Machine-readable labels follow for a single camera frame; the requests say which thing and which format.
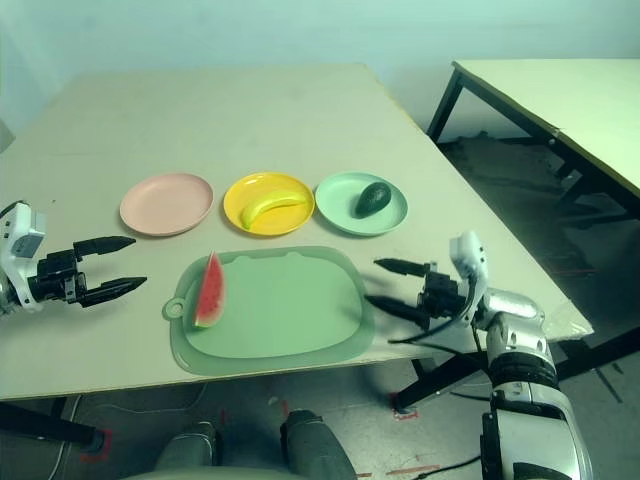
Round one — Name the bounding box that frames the mint green round plate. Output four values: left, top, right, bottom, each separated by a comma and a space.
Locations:
314, 171, 409, 236

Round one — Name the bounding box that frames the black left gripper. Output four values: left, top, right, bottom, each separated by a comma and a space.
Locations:
28, 235, 149, 308

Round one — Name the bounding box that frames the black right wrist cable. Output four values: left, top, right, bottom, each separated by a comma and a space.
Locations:
387, 279, 496, 401

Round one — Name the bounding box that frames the grey left robot leg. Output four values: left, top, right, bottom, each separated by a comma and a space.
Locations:
154, 421, 221, 474

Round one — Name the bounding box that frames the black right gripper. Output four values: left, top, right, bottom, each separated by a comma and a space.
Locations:
366, 257, 472, 331

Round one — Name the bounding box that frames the grey robot torso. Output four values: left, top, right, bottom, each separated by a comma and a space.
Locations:
119, 469, 281, 480

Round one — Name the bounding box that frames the grey robot leg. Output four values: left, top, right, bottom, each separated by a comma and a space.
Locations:
154, 421, 221, 474
279, 409, 359, 480

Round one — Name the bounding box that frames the dark green avocado toy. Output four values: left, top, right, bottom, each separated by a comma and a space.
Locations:
354, 181, 393, 219

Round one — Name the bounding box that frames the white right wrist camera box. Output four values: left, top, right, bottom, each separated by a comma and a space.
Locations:
448, 229, 490, 326

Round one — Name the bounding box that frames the grey right robot leg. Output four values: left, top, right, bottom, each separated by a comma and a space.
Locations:
279, 409, 359, 480

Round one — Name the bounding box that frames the watermelon slice toy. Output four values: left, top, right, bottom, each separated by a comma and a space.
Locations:
193, 250, 230, 330

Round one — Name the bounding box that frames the pink round plate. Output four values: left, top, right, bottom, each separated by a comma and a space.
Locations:
119, 172, 215, 237

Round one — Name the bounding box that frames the black table leg frame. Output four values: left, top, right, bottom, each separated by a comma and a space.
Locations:
394, 319, 640, 416
0, 399, 104, 446

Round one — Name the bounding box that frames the green cutting board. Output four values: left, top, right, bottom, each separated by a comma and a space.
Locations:
162, 244, 376, 376

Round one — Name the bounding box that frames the side table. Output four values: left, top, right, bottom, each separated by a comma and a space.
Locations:
425, 59, 640, 221

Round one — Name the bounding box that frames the yellow banana toy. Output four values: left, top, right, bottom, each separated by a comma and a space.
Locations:
241, 190, 308, 227

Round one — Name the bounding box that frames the yellow round plate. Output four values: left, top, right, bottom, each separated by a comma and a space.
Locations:
222, 171, 316, 236

